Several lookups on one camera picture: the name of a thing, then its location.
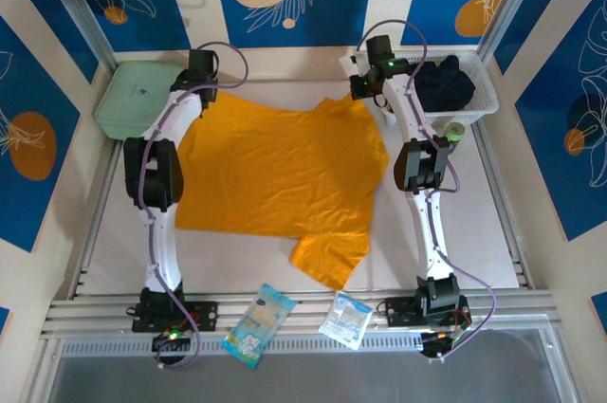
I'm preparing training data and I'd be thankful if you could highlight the green tape roll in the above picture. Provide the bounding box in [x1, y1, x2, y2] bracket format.
[443, 121, 468, 153]

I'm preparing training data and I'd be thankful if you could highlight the white and blue wipes packet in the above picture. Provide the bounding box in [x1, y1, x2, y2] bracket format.
[318, 291, 374, 352]

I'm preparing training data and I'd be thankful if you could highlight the mint green zip case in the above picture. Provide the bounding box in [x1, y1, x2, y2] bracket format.
[93, 60, 189, 141]

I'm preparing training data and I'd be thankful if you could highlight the white plastic mesh basket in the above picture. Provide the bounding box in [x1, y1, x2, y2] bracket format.
[378, 49, 499, 128]

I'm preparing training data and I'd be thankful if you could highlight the long aluminium base rail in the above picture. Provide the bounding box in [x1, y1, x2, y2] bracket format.
[40, 292, 561, 339]

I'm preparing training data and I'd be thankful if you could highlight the aluminium side rail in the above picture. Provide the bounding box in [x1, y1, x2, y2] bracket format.
[473, 120, 535, 290]
[68, 139, 122, 300]

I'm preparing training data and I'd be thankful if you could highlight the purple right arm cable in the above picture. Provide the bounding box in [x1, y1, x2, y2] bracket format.
[355, 18, 499, 362]

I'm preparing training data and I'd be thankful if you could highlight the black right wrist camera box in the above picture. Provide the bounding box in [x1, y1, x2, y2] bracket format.
[365, 34, 395, 64]

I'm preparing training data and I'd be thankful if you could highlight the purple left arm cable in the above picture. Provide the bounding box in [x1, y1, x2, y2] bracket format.
[141, 41, 250, 371]

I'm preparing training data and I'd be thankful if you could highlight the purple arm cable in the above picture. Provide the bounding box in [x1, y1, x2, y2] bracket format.
[141, 41, 250, 371]
[355, 18, 499, 362]

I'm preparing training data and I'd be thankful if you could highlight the blue and yellow wipes packet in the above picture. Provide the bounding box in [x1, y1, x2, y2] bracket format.
[222, 283, 299, 370]

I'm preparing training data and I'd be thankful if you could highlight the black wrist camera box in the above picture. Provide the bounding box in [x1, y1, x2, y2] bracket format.
[365, 34, 395, 64]
[188, 48, 220, 76]

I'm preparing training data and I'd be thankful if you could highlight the aluminium frame post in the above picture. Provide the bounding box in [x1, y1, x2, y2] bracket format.
[35, 0, 119, 73]
[475, 0, 542, 63]

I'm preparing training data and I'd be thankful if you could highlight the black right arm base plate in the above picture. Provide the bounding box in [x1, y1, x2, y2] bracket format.
[384, 295, 470, 328]

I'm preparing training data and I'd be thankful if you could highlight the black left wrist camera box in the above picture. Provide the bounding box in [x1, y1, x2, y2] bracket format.
[188, 48, 220, 76]

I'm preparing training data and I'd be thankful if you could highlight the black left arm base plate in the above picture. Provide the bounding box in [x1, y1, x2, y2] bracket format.
[130, 301, 219, 333]

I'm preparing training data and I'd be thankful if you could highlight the yellow t-shirt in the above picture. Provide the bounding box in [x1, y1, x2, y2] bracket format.
[174, 92, 391, 291]

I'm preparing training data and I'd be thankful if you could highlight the grey slotted cable duct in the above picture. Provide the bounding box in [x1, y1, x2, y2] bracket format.
[59, 336, 554, 357]

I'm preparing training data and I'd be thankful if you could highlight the navy blue t-shirt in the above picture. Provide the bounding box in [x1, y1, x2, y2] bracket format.
[414, 55, 477, 113]

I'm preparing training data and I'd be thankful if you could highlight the black controller board with LEDs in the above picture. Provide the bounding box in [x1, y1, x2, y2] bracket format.
[419, 326, 469, 359]
[151, 324, 193, 352]

